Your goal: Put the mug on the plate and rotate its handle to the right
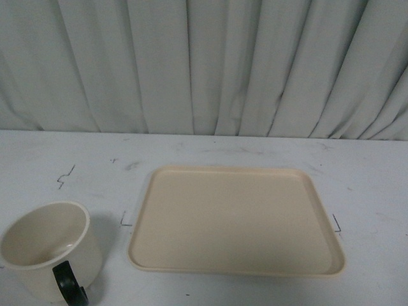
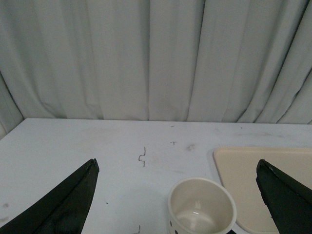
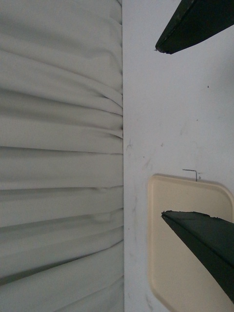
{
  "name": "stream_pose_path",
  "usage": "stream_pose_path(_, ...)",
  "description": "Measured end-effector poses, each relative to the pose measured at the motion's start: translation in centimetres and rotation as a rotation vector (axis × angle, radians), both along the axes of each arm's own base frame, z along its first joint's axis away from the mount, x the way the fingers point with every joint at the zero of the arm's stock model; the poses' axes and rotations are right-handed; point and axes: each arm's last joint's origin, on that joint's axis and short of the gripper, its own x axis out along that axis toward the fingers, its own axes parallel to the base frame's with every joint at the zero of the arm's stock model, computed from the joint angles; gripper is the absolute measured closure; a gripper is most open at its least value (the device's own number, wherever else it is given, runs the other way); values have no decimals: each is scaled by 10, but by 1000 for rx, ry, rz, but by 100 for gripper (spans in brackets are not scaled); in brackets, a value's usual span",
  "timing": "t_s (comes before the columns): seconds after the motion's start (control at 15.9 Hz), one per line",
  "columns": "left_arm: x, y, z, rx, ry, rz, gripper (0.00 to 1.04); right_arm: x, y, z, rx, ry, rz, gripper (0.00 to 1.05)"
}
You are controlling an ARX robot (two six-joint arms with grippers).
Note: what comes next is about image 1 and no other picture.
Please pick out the beige rectangular plastic tray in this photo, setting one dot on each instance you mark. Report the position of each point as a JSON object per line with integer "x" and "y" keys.
{"x": 232, "y": 220}

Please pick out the cream mug with black handle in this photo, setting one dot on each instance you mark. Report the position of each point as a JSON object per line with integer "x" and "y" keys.
{"x": 54, "y": 252}

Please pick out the white pleated curtain backdrop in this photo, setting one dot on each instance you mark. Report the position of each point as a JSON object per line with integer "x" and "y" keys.
{"x": 303, "y": 69}

